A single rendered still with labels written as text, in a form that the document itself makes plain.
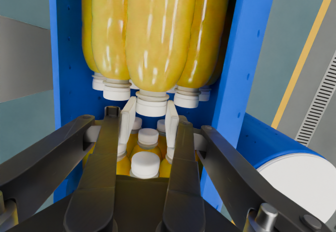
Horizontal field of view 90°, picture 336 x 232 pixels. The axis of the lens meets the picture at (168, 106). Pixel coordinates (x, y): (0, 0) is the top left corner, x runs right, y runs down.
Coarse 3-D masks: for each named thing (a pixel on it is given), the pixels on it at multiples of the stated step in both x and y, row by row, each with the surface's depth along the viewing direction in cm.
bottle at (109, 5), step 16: (96, 0) 20; (112, 0) 19; (96, 16) 20; (112, 16) 19; (96, 32) 20; (112, 32) 20; (96, 48) 21; (112, 48) 20; (96, 64) 22; (112, 64) 21; (112, 80) 23; (128, 80) 25
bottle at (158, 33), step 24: (144, 0) 15; (168, 0) 15; (192, 0) 17; (144, 24) 16; (168, 24) 16; (144, 48) 16; (168, 48) 16; (144, 72) 17; (168, 72) 17; (144, 96) 19; (168, 96) 20
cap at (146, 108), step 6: (138, 102) 20; (144, 102) 19; (150, 102) 19; (156, 102) 19; (162, 102) 20; (138, 108) 20; (144, 108) 19; (150, 108) 19; (156, 108) 19; (162, 108) 20; (144, 114) 20; (150, 114) 19; (156, 114) 20; (162, 114) 20
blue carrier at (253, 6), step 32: (64, 0) 23; (256, 0) 15; (64, 32) 24; (256, 32) 16; (64, 64) 25; (224, 64) 15; (256, 64) 20; (64, 96) 26; (96, 96) 35; (224, 96) 16; (224, 128) 17; (64, 192) 25
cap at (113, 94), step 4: (104, 88) 24; (108, 88) 23; (112, 88) 23; (116, 88) 23; (120, 88) 24; (124, 88) 24; (128, 88) 25; (104, 92) 24; (108, 92) 23; (112, 92) 23; (116, 92) 23; (120, 92) 24; (124, 92) 24; (128, 92) 25; (104, 96) 24; (108, 96) 24; (112, 96) 23; (116, 96) 24; (120, 96) 24; (124, 96) 24; (128, 96) 25; (116, 100) 24; (120, 100) 24
